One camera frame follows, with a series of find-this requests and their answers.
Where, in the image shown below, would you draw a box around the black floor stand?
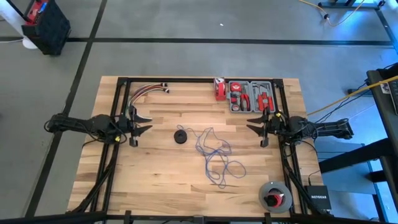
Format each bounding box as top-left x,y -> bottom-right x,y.
317,0 -> 386,9

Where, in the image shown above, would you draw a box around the red battery box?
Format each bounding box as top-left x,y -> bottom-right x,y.
23,0 -> 50,27

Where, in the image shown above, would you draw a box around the black fabric crate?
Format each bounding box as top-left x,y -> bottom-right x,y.
21,0 -> 72,56

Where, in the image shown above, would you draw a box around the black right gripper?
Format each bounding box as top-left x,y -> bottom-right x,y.
246,106 -> 283,148

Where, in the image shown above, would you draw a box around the grey spool with red core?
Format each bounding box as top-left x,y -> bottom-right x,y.
258,181 -> 293,214

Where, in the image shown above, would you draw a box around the multicolour wire harness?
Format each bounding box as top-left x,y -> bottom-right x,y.
127,82 -> 170,116

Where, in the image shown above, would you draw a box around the red tape measure box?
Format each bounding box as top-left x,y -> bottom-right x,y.
213,77 -> 227,102

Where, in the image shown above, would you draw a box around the red-handled pliers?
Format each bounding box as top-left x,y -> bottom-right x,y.
257,91 -> 275,112
239,92 -> 251,111

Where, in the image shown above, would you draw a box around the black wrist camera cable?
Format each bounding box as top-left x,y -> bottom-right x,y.
81,133 -> 128,147

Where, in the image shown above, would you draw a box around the black Netgear network switch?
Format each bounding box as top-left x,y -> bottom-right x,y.
303,185 -> 332,211

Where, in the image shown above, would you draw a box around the white round base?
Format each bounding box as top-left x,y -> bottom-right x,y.
22,36 -> 39,50

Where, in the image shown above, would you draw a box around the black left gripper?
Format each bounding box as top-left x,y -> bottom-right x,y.
119,105 -> 154,148

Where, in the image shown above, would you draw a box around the yellow cord with plug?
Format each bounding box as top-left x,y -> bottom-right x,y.
298,0 -> 368,28

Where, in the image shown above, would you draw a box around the blue ethernet cable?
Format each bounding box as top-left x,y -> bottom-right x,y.
175,124 -> 248,190

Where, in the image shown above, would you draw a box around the black aluminium rig frame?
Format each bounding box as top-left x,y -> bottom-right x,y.
67,76 -> 332,224

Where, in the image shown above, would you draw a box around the black cable spool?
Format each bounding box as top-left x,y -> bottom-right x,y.
173,129 -> 188,145

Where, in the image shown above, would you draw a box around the black desk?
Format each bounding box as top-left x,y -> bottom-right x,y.
318,62 -> 398,218

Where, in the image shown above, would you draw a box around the grey plastic tool case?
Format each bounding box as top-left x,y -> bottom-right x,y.
228,80 -> 277,113

